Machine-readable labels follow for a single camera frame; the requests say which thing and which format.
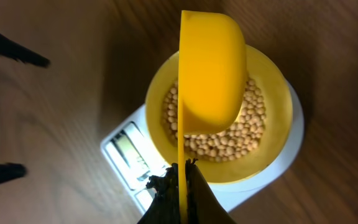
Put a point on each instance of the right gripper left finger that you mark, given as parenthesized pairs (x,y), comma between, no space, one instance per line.
(164,208)

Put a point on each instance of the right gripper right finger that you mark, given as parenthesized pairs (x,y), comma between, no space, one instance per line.
(203,206)

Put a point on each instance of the yellow measuring scoop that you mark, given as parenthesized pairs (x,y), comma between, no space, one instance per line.
(211,81)

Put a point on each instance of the white digital kitchen scale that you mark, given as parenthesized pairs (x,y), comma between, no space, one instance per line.
(134,158)

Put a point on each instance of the soybeans in bowl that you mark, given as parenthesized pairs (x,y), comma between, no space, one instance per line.
(242,137)

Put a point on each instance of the pale yellow bowl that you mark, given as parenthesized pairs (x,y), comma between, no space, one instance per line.
(278,105)

